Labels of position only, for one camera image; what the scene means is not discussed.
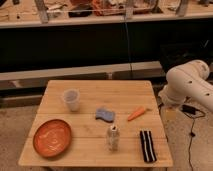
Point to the black white striped cloth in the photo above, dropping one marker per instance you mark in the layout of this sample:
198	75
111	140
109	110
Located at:
147	146

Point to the white ceramic cup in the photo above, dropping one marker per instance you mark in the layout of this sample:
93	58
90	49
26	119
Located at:
71	98

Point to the orange carrot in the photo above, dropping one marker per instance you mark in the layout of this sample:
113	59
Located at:
136	113

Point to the blue sponge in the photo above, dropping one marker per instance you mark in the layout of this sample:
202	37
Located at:
105	115

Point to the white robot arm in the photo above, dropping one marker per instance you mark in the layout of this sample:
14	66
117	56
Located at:
188	80

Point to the orange plate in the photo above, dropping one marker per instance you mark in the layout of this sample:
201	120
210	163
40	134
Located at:
52	138

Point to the black box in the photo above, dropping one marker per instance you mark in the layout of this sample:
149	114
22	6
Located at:
172	55

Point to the clear glass shaker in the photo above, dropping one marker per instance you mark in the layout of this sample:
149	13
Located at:
113	137

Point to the wooden table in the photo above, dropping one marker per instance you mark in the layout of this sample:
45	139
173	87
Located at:
88	146

